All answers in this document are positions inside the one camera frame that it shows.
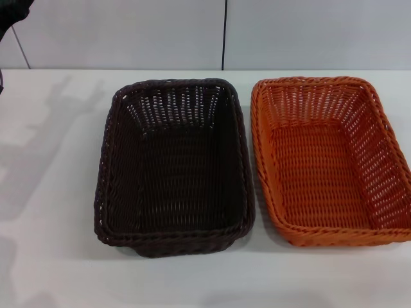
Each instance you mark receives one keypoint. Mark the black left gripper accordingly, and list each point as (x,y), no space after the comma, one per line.
(11,13)

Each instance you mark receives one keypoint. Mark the dark brown wicker basket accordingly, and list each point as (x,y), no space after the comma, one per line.
(176,179)

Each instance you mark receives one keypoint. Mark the orange wicker basket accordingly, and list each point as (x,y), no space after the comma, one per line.
(321,173)

